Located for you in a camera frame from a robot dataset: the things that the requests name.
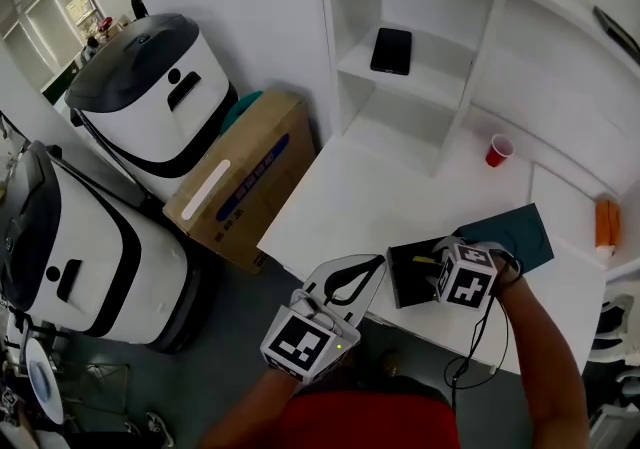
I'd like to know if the black box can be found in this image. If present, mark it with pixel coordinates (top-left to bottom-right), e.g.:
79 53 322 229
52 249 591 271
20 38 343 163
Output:
386 236 454 310

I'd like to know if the black flat device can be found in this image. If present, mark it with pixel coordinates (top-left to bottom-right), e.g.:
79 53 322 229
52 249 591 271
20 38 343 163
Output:
369 27 414 77

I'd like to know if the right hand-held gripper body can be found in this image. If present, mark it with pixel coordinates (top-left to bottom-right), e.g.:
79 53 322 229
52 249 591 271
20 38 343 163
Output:
433 241 501 312

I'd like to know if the orange pencil-shaped case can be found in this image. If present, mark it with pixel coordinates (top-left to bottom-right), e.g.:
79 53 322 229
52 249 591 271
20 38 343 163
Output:
594 198 622 259

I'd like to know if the brown cardboard carton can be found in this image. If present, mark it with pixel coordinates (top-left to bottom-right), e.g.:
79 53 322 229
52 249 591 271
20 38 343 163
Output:
162 90 318 277

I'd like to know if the teal box lid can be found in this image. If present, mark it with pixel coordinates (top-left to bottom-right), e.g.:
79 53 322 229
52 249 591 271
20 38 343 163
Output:
455 203 555 274

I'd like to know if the white shelf unit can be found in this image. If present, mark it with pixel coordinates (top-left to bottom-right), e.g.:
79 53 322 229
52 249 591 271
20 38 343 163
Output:
316 0 507 179

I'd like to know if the black bar-shaped object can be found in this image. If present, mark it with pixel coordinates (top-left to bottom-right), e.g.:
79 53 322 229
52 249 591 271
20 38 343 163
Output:
592 5 640 64

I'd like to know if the teal object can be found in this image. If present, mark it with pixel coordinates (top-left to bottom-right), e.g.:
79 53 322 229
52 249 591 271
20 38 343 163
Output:
218 90 265 137

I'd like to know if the person's right forearm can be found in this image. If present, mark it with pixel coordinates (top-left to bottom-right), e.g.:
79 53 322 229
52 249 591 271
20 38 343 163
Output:
492 270 592 449

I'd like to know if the black cable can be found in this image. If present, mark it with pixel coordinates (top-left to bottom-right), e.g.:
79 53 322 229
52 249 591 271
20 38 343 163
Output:
443 251 525 391

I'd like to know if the white round disc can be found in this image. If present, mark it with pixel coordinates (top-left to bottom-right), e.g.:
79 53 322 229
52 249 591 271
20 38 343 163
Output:
24 336 66 426

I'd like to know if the white and black robot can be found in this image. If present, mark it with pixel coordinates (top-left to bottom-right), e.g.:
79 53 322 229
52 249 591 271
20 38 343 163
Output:
0 140 201 354
63 12 240 203

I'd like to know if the person's red shirt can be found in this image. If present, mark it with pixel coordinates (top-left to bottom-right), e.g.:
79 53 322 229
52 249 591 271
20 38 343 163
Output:
283 388 461 449

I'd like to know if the white office chair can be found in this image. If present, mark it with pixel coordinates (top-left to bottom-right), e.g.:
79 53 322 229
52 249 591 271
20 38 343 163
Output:
588 280 640 449

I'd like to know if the person's left forearm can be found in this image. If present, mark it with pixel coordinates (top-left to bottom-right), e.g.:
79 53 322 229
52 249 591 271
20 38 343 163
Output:
198 365 302 449

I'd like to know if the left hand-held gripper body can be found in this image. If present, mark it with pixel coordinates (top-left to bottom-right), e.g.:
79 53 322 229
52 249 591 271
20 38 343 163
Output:
259 253 389 386

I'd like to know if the red plastic cup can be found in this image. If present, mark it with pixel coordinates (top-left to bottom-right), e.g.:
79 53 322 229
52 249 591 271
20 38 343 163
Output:
485 133 516 169

